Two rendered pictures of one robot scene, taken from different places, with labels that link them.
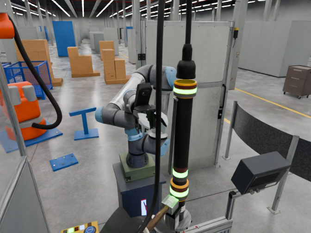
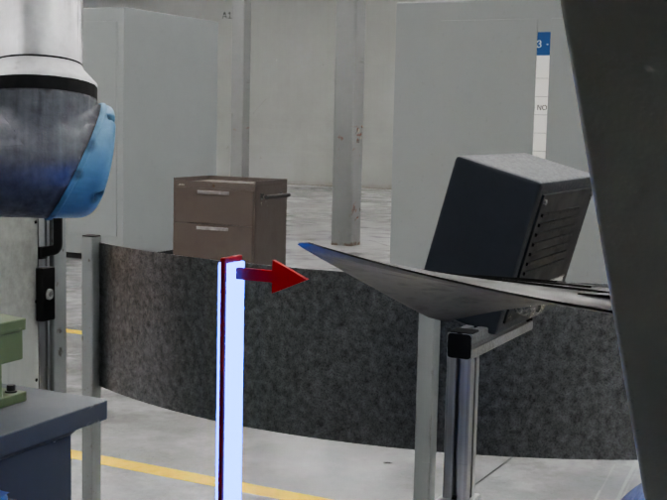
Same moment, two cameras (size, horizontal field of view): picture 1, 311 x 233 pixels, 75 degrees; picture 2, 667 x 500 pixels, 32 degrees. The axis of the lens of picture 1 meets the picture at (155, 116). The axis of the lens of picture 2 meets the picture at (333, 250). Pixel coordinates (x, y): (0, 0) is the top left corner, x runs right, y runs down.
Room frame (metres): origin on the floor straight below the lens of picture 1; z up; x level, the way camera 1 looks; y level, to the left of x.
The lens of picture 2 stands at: (0.07, 0.59, 1.29)
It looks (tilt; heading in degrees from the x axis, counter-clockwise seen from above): 6 degrees down; 315
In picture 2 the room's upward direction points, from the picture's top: 1 degrees clockwise
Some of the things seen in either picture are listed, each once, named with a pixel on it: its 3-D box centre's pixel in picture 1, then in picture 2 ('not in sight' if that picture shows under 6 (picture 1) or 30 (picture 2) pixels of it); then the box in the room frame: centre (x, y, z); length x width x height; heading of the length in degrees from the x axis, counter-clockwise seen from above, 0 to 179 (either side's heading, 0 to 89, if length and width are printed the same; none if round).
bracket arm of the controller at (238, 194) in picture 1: (247, 190); (492, 330); (0.93, -0.54, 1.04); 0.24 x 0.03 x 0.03; 109
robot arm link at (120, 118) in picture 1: (129, 120); not in sight; (0.82, 0.11, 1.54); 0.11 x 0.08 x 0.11; 68
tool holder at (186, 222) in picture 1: (176, 208); not in sight; (0.38, -0.05, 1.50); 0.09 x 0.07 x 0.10; 144
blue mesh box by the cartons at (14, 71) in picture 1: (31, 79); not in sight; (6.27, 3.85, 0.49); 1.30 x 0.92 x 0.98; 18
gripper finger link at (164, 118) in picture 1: (162, 124); not in sight; (0.57, -0.02, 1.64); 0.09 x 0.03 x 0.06; 30
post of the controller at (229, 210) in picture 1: (230, 205); (461, 414); (0.90, -0.44, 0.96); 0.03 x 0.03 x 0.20; 19
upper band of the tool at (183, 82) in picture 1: (184, 88); not in sight; (0.38, -0.06, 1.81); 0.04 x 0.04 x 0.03
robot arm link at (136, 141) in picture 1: (138, 140); not in sight; (1.14, 0.11, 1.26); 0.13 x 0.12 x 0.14; 68
